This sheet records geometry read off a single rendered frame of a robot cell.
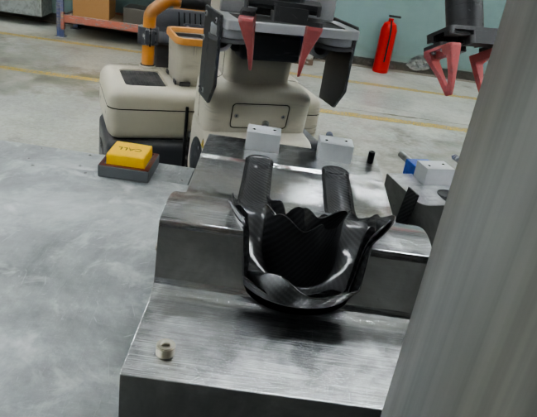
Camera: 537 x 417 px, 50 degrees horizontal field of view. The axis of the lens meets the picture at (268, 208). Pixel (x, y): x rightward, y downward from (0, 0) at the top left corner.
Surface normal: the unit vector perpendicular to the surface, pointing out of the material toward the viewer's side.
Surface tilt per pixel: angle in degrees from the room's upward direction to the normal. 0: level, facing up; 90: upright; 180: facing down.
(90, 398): 0
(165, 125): 90
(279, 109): 98
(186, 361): 0
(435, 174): 90
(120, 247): 0
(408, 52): 91
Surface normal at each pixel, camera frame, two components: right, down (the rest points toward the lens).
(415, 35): 0.00, 0.44
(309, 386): 0.14, -0.89
